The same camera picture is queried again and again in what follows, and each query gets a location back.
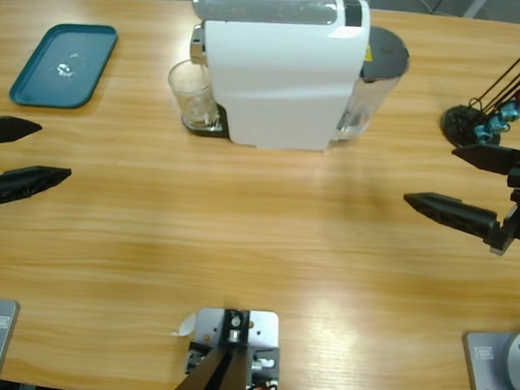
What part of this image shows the teal coffee capsule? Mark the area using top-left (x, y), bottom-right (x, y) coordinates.
top-left (498, 100), bottom-right (520, 123)
top-left (471, 122), bottom-right (493, 144)
top-left (486, 113), bottom-right (511, 134)

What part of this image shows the white coffee machine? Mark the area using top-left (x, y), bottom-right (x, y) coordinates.
top-left (181, 0), bottom-right (374, 158)

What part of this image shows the clear water tank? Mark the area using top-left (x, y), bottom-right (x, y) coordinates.
top-left (329, 24), bottom-right (413, 149)

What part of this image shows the teal plastic tray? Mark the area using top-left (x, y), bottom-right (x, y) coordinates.
top-left (7, 18), bottom-right (120, 113)

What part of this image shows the black capsule holder stand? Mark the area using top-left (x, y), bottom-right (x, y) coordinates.
top-left (440, 22), bottom-right (520, 148)

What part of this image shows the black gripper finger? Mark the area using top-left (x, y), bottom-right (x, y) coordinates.
top-left (0, 115), bottom-right (43, 150)
top-left (0, 163), bottom-right (73, 217)

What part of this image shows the white tape strip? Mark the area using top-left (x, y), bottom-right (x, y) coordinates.
top-left (169, 311), bottom-right (199, 338)

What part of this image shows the metal bracket with bolts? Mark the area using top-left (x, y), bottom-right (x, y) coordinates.
top-left (191, 305), bottom-right (280, 353)

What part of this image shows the clear drinking glass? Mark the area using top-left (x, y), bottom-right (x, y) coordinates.
top-left (164, 58), bottom-right (223, 132)

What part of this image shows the grey metal leg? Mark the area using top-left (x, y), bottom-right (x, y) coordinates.
top-left (462, 0), bottom-right (489, 19)

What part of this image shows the black camera post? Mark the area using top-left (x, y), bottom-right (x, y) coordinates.
top-left (165, 303), bottom-right (253, 390)

